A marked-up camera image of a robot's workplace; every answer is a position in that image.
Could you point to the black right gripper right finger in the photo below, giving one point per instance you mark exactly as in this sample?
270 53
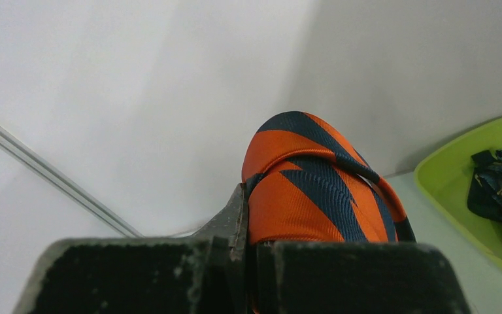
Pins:
316 277

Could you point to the lime green plastic bin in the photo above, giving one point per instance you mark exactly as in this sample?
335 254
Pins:
444 177

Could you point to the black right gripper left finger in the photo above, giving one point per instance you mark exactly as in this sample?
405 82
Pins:
200 273

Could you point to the orange navy striped tie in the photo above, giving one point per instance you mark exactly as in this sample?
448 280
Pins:
306 182

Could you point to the left corner aluminium post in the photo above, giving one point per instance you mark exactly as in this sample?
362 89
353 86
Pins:
60 181

